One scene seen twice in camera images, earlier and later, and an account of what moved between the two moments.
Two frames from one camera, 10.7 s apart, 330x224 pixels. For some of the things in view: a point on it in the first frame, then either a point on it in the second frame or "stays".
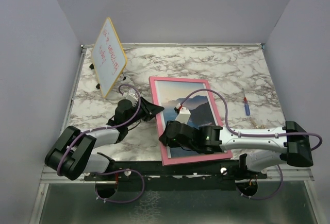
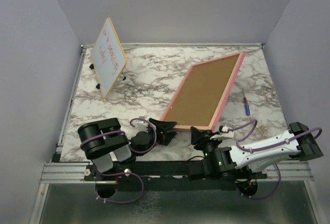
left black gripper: [149, 109] → [162, 127]
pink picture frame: [166, 161] → [200, 98]
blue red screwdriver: [246, 106] stays
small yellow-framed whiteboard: [108, 57] stays
